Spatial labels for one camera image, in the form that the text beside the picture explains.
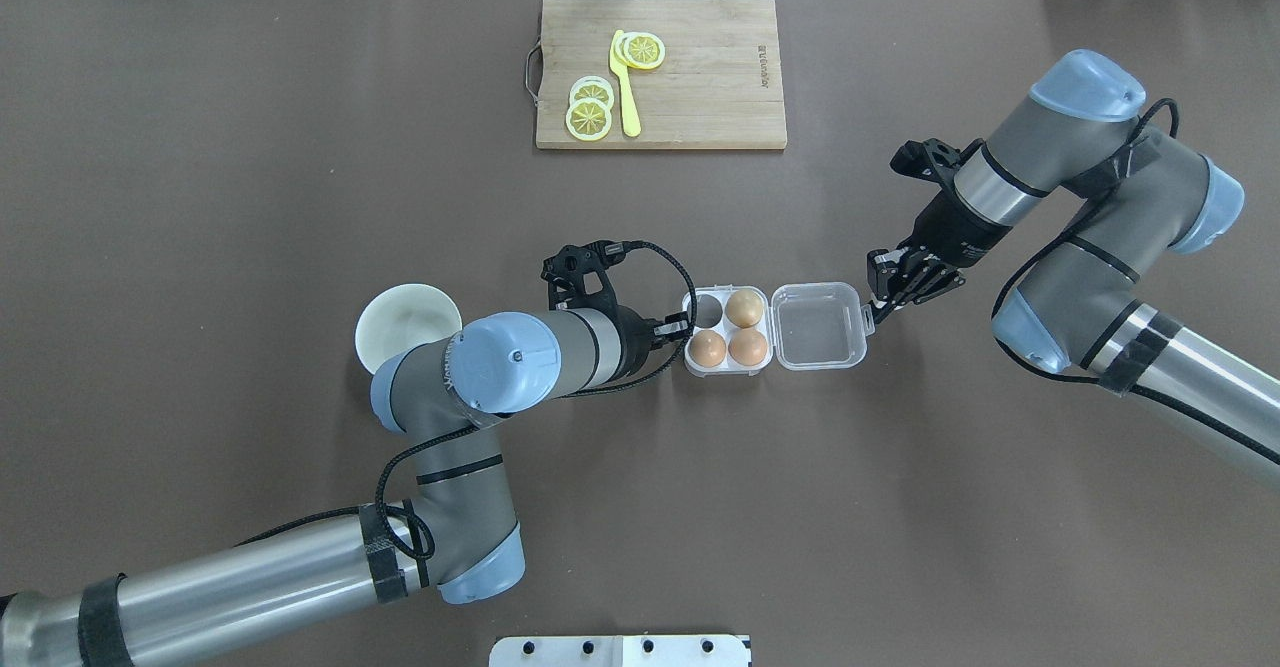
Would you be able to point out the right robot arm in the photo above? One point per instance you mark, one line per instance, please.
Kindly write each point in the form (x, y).
(1070, 313)

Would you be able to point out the lemon slice front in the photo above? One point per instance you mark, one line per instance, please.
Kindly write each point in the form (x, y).
(588, 119)

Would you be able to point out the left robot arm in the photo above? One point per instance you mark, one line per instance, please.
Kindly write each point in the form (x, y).
(441, 518)

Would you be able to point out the brown egg in box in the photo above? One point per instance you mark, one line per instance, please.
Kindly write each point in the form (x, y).
(749, 347)

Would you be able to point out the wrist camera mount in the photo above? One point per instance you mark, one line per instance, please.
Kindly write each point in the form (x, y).
(576, 279)
(932, 160)

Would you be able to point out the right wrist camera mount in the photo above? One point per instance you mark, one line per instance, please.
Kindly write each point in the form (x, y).
(932, 160)

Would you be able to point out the clear plastic egg box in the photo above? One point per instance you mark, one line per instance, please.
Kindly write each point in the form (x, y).
(811, 326)

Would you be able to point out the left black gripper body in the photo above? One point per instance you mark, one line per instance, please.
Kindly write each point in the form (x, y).
(631, 338)

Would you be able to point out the white bowl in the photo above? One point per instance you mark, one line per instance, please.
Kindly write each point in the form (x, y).
(401, 318)

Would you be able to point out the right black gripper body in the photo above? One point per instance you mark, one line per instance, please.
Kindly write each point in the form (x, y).
(948, 227)

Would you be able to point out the bamboo cutting board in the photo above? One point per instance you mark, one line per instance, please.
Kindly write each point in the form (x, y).
(720, 86)

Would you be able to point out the yellow plastic knife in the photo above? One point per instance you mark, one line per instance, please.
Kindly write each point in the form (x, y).
(619, 66)

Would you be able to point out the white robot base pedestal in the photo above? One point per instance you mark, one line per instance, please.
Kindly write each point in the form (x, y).
(623, 650)

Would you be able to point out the pale beige egg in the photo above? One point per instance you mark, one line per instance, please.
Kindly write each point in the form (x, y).
(745, 308)

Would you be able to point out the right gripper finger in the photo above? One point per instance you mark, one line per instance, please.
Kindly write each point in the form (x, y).
(882, 308)

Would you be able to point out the brown egg from bowl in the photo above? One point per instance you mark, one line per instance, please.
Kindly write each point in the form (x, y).
(707, 349)

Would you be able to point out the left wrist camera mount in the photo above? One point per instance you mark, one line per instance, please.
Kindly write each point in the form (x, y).
(576, 279)

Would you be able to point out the lemon slice middle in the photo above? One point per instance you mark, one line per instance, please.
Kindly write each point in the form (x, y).
(593, 87)

